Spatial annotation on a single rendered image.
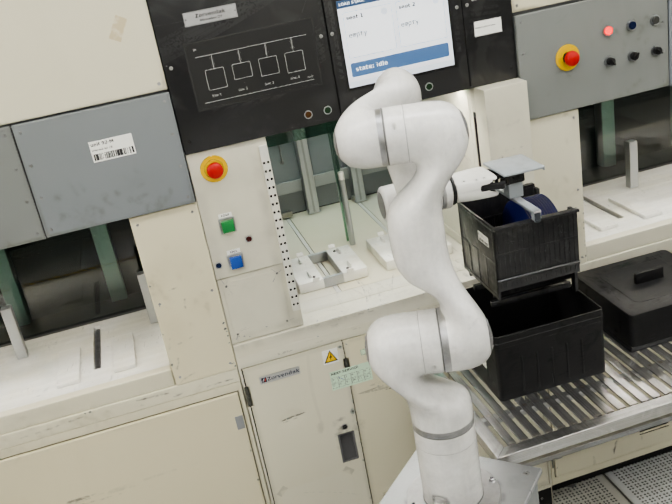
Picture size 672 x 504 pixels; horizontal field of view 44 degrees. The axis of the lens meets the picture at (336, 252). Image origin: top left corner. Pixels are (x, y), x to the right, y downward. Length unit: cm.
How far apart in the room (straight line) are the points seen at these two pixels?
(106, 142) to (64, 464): 87
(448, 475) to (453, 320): 32
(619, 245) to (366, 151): 131
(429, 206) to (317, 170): 167
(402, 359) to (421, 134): 40
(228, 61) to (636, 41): 109
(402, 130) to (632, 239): 131
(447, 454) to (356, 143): 62
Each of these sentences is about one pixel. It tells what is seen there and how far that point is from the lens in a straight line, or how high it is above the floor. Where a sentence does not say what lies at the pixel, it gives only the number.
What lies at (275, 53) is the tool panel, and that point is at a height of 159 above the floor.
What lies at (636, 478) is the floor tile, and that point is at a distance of 301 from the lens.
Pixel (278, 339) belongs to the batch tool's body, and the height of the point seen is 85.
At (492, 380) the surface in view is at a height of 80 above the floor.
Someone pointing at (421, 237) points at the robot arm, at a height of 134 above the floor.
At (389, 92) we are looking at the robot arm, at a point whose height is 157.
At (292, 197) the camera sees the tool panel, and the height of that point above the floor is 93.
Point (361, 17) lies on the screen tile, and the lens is 208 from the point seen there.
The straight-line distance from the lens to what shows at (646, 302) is 221.
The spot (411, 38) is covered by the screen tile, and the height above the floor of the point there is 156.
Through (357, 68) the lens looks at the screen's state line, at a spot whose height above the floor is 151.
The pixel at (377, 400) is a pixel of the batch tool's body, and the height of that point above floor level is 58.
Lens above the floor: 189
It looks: 23 degrees down
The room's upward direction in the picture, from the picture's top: 10 degrees counter-clockwise
